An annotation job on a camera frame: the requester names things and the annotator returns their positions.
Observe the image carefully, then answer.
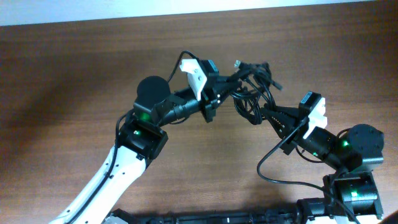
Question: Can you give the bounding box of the black usb cable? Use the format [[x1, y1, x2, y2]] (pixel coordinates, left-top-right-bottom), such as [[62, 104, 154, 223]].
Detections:
[[229, 60, 284, 126]]

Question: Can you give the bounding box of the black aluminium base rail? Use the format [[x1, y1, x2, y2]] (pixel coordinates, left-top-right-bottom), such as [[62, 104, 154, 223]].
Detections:
[[103, 207, 336, 224]]

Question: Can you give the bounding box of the right camera black cable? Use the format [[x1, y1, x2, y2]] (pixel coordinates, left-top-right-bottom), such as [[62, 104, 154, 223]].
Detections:
[[256, 116, 361, 224]]

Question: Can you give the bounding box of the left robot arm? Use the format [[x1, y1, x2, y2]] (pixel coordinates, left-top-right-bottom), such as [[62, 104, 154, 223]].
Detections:
[[53, 58, 242, 223]]

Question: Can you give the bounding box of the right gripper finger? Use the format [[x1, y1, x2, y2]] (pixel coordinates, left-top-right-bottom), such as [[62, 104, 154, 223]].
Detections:
[[260, 104, 299, 119], [264, 113, 298, 139]]

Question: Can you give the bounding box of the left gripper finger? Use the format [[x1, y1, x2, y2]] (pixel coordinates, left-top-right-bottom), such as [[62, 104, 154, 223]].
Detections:
[[217, 70, 250, 89], [218, 81, 242, 103]]

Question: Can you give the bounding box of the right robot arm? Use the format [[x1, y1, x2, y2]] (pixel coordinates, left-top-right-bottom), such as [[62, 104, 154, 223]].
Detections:
[[261, 91, 384, 223]]

